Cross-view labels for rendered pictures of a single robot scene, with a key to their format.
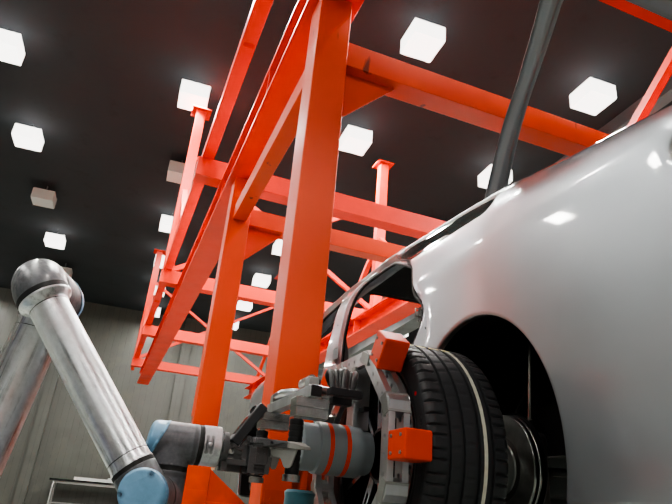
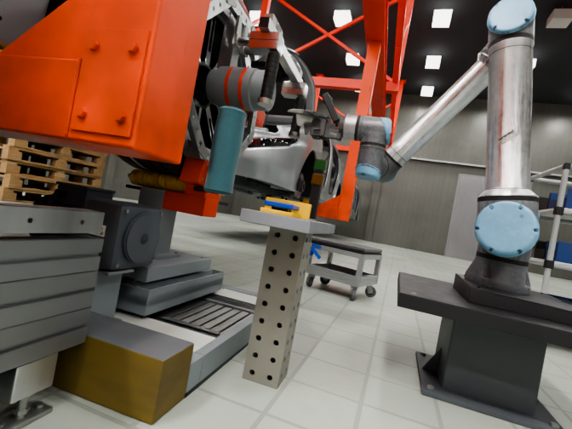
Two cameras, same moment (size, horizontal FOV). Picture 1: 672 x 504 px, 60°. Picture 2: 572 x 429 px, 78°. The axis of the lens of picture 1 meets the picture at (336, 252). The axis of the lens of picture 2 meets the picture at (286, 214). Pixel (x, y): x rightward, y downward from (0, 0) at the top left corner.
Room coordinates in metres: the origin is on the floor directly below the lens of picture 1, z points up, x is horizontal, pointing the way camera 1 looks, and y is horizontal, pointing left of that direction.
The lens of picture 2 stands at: (2.58, 0.84, 0.45)
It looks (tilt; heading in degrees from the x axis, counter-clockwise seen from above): 0 degrees down; 215
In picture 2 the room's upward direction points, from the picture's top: 10 degrees clockwise
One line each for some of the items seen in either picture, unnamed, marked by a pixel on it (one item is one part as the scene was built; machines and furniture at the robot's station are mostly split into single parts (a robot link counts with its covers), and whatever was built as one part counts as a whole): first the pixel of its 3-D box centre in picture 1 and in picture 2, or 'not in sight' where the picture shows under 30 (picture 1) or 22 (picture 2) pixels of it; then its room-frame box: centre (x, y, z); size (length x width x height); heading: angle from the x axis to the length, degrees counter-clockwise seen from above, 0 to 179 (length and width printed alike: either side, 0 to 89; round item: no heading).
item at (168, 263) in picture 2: not in sight; (154, 227); (1.80, -0.26, 0.32); 0.40 x 0.30 x 0.28; 19
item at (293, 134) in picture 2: (294, 447); (297, 116); (1.51, 0.06, 0.83); 0.04 x 0.04 x 0.16
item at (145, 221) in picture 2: not in sight; (78, 246); (2.08, -0.20, 0.26); 0.42 x 0.18 x 0.35; 109
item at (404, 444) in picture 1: (409, 445); (253, 116); (1.45, -0.21, 0.85); 0.09 x 0.08 x 0.07; 19
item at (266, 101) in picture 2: (259, 454); (269, 78); (1.83, 0.17, 0.83); 0.04 x 0.04 x 0.16
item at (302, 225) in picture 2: not in sight; (295, 223); (1.74, 0.29, 0.44); 0.43 x 0.17 x 0.03; 19
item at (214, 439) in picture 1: (211, 446); (350, 127); (1.44, 0.25, 0.81); 0.10 x 0.05 x 0.09; 19
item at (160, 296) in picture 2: not in sight; (149, 278); (1.78, -0.27, 0.13); 0.50 x 0.36 x 0.10; 19
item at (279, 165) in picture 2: not in sight; (282, 155); (-2.35, -2.92, 1.49); 4.95 x 1.86 x 1.59; 19
